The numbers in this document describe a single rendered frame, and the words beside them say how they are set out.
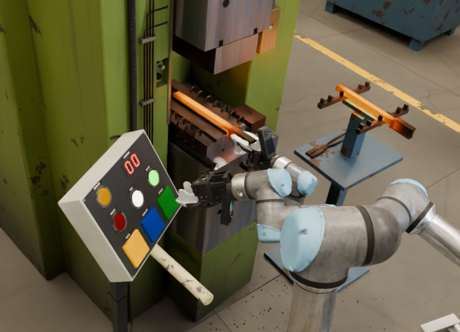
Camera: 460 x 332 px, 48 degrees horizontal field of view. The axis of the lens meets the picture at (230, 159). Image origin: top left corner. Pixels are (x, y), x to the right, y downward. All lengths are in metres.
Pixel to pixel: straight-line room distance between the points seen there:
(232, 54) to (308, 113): 2.32
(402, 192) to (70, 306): 1.65
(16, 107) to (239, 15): 0.89
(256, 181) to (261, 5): 0.64
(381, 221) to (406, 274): 2.00
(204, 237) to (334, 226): 1.17
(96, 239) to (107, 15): 0.61
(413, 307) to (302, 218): 1.95
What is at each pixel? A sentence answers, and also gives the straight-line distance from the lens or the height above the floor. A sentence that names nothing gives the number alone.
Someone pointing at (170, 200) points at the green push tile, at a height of 1.01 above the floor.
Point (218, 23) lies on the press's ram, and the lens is 1.62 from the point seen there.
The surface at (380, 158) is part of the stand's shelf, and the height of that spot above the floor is 0.75.
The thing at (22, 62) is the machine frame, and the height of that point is 1.17.
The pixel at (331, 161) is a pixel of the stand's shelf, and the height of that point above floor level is 0.75.
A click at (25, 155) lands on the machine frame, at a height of 0.78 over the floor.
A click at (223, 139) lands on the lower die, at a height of 0.98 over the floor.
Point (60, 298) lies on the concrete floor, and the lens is 2.65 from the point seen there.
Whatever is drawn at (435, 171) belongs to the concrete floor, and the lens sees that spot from 3.78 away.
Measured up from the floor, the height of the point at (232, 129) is 1.01.
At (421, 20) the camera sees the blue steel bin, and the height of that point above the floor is 0.30.
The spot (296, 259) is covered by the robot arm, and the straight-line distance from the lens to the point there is 0.95.
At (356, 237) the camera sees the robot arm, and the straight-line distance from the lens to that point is 0.97.
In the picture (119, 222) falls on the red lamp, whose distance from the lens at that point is 1.41.
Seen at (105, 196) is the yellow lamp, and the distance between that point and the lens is 1.38.
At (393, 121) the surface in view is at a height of 1.02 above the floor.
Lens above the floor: 2.09
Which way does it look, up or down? 38 degrees down
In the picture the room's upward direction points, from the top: 7 degrees clockwise
